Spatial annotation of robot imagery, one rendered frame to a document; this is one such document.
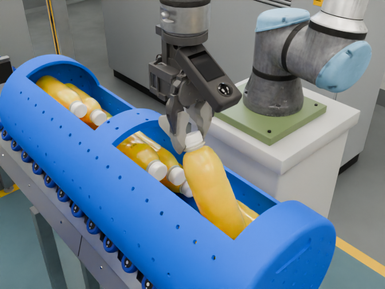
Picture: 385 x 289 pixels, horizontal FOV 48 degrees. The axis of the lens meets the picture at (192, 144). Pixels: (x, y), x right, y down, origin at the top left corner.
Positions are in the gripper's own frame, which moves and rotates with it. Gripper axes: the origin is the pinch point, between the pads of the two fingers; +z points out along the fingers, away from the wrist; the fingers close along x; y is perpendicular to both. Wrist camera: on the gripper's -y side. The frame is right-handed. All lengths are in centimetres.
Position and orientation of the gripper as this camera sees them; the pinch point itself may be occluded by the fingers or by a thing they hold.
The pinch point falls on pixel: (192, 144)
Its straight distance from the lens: 76.2
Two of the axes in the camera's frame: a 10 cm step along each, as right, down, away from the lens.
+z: -0.1, 8.3, 5.6
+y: -6.6, -4.3, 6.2
